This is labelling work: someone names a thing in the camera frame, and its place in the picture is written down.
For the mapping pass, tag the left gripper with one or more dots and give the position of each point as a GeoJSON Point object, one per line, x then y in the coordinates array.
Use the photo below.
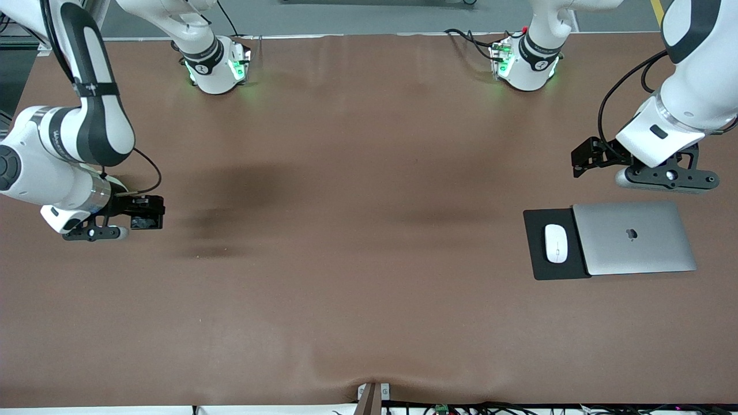
{"type": "Point", "coordinates": [606, 151]}

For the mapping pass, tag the silver laptop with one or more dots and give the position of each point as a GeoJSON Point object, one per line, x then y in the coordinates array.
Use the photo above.
{"type": "Point", "coordinates": [634, 236]}

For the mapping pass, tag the black mouse pad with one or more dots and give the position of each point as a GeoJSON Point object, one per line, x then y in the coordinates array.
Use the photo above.
{"type": "Point", "coordinates": [536, 253]}

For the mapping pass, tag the grey bracket with brown post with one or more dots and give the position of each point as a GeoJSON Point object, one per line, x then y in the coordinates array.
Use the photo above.
{"type": "Point", "coordinates": [372, 400]}

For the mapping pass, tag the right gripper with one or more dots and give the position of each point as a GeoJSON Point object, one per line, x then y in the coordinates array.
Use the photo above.
{"type": "Point", "coordinates": [123, 204]}

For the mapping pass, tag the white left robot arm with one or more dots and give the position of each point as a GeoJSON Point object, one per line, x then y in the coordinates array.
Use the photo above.
{"type": "Point", "coordinates": [697, 86]}

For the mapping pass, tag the white computer mouse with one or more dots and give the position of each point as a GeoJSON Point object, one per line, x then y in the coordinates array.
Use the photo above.
{"type": "Point", "coordinates": [556, 245]}

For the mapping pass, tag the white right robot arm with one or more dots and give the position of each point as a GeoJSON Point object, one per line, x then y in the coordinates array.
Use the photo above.
{"type": "Point", "coordinates": [92, 127]}

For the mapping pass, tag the brown table mat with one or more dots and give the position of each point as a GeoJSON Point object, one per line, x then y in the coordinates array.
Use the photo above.
{"type": "Point", "coordinates": [369, 300]}

